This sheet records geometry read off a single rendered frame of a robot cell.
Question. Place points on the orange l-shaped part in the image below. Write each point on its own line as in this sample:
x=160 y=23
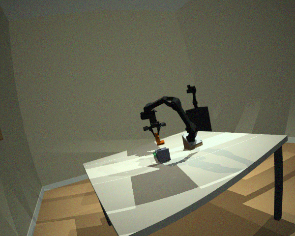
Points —
x=158 y=140

